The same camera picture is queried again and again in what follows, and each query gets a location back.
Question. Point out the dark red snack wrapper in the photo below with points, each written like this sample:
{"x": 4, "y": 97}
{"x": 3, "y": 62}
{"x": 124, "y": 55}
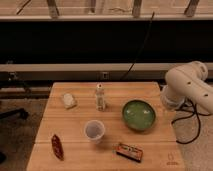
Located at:
{"x": 57, "y": 147}

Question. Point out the small clear plastic bottle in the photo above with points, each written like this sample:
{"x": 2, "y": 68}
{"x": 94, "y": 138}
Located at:
{"x": 100, "y": 98}

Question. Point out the green ceramic bowl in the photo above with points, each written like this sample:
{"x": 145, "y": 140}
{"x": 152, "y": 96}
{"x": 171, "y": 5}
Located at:
{"x": 138, "y": 115}

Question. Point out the translucent plastic cup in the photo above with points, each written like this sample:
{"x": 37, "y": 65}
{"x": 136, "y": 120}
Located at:
{"x": 94, "y": 130}

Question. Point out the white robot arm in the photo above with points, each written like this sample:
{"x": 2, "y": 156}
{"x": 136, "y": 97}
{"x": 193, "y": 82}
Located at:
{"x": 187, "y": 81}

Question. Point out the white crumpled packet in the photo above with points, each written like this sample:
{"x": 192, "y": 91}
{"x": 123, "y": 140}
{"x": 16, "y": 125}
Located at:
{"x": 69, "y": 101}

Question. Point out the orange black candy box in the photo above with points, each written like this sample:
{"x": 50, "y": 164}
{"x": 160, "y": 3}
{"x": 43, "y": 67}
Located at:
{"x": 129, "y": 152}

